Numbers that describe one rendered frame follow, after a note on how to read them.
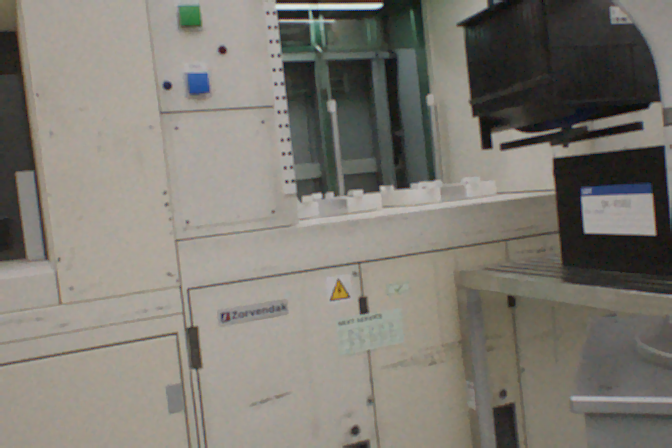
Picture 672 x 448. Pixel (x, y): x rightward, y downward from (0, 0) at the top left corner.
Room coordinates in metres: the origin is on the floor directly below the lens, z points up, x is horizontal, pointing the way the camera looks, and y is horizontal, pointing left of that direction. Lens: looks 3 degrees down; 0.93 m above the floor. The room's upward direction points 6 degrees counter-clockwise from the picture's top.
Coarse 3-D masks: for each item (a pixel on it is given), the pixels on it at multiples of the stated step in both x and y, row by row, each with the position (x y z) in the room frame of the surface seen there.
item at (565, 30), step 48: (528, 0) 1.09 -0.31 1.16; (576, 0) 1.08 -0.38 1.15; (480, 48) 1.21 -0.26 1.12; (528, 48) 1.10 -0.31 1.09; (576, 48) 1.08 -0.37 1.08; (624, 48) 1.11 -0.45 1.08; (480, 96) 1.21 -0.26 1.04; (528, 96) 1.10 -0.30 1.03; (576, 96) 1.07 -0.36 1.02; (624, 96) 1.11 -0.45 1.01; (528, 144) 1.19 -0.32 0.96
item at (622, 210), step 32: (576, 160) 1.11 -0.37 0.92; (608, 160) 1.05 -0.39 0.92; (640, 160) 0.99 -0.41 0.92; (576, 192) 1.12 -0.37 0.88; (608, 192) 1.05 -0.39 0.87; (640, 192) 1.00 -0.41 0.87; (576, 224) 1.12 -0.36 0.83; (608, 224) 1.06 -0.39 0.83; (640, 224) 1.00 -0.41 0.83; (576, 256) 1.13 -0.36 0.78; (608, 256) 1.06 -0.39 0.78; (640, 256) 1.01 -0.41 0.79
